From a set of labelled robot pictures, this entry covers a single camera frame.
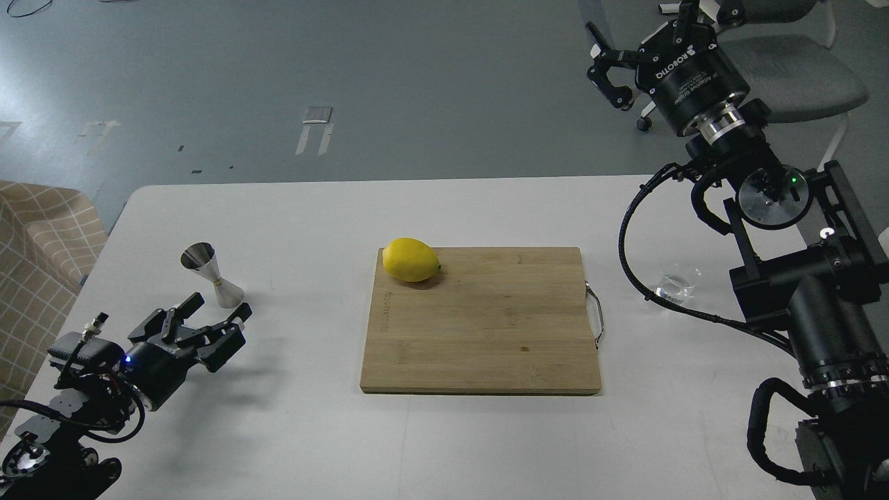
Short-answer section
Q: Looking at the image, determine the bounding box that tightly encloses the bamboo cutting board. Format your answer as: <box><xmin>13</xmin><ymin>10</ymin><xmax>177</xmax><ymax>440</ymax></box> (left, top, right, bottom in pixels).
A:
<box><xmin>359</xmin><ymin>247</ymin><xmax>602</xmax><ymax>396</ymax></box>

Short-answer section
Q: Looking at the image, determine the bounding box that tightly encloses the small clear glass cup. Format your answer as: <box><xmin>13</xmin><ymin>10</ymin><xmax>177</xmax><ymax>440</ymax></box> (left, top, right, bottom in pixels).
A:
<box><xmin>654</xmin><ymin>262</ymin><xmax>702</xmax><ymax>305</ymax></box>

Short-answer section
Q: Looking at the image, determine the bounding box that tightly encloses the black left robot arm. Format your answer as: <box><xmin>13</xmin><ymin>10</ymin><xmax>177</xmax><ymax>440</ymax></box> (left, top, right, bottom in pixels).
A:
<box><xmin>2</xmin><ymin>292</ymin><xmax>253</xmax><ymax>499</ymax></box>

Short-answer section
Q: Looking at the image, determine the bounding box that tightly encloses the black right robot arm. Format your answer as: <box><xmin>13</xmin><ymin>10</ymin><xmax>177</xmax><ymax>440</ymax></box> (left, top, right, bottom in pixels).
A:
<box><xmin>586</xmin><ymin>1</ymin><xmax>887</xmax><ymax>499</ymax></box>

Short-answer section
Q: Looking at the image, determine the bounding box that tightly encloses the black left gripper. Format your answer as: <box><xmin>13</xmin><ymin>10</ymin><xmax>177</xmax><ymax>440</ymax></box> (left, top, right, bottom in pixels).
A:
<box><xmin>124</xmin><ymin>292</ymin><xmax>253</xmax><ymax>412</ymax></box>

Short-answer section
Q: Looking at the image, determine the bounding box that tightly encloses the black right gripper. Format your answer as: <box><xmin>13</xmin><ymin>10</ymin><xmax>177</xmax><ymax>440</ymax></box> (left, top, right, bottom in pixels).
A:
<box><xmin>585</xmin><ymin>0</ymin><xmax>752</xmax><ymax>137</ymax></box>

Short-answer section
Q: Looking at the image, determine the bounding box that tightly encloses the beige checkered cloth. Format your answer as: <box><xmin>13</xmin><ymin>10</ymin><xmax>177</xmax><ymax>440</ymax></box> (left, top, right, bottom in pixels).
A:
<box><xmin>1</xmin><ymin>181</ymin><xmax>108</xmax><ymax>399</ymax></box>

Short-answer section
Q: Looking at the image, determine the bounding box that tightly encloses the yellow lemon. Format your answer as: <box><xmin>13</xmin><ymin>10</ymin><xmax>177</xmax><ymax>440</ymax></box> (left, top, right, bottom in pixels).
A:
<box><xmin>382</xmin><ymin>237</ymin><xmax>441</xmax><ymax>283</ymax></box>

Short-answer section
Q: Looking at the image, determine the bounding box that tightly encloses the steel double jigger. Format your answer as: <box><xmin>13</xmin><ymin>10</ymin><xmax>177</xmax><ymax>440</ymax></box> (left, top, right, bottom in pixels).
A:
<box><xmin>180</xmin><ymin>242</ymin><xmax>244</xmax><ymax>309</ymax></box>

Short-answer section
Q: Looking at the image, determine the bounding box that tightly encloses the black cable on floor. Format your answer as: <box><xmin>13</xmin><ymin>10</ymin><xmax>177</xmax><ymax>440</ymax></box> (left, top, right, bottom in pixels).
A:
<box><xmin>7</xmin><ymin>0</ymin><xmax>55</xmax><ymax>19</ymax></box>

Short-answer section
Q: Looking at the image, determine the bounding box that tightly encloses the grey office chair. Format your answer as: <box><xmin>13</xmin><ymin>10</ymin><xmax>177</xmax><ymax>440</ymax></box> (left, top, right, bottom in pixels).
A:
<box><xmin>637</xmin><ymin>0</ymin><xmax>870</xmax><ymax>171</ymax></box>

